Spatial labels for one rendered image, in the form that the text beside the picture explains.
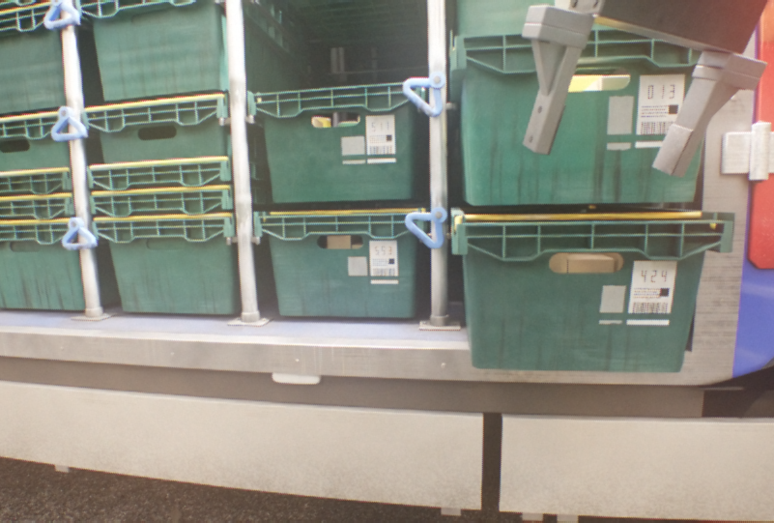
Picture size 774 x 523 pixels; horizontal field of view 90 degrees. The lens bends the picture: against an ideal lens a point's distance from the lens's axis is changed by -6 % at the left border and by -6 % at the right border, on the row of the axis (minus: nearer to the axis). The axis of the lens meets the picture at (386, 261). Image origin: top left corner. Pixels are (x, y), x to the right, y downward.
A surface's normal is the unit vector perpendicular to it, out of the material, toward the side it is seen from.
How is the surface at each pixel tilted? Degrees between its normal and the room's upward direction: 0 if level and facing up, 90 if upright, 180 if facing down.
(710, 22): 113
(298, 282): 98
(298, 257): 94
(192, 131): 94
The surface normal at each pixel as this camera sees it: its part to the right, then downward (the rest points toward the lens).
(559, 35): 0.10, 0.51
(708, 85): -0.98, -0.09
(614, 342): -0.15, 0.26
